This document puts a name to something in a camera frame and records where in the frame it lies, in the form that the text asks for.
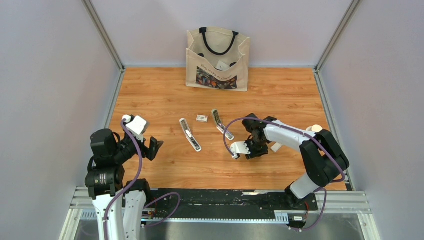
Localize staples tray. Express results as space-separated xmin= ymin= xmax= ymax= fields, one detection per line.
xmin=270 ymin=142 xmax=283 ymax=153

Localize grey stapler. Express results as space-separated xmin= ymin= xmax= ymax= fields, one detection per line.
xmin=211 ymin=109 xmax=235 ymax=141

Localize white stapler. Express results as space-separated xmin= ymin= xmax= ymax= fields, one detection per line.
xmin=179 ymin=118 xmax=202 ymax=152

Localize white staples box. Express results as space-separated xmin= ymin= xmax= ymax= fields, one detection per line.
xmin=196 ymin=114 xmax=209 ymax=123

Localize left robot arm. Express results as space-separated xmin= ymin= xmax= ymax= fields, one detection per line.
xmin=85 ymin=128 xmax=164 ymax=240

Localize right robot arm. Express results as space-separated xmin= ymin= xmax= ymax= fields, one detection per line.
xmin=242 ymin=113 xmax=350 ymax=210

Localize white plastic bottle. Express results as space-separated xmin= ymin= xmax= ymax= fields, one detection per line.
xmin=306 ymin=124 xmax=323 ymax=133

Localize beige canvas tote bag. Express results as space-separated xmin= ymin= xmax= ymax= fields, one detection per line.
xmin=185 ymin=26 xmax=251 ymax=92

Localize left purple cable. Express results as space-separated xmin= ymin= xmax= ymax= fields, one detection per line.
xmin=102 ymin=119 xmax=182 ymax=240

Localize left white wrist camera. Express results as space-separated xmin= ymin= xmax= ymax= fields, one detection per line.
xmin=122 ymin=114 xmax=150 ymax=143

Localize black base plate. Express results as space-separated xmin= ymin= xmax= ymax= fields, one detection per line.
xmin=147 ymin=188 xmax=318 ymax=220

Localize aluminium frame rail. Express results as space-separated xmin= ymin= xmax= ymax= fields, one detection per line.
xmin=60 ymin=187 xmax=382 ymax=240

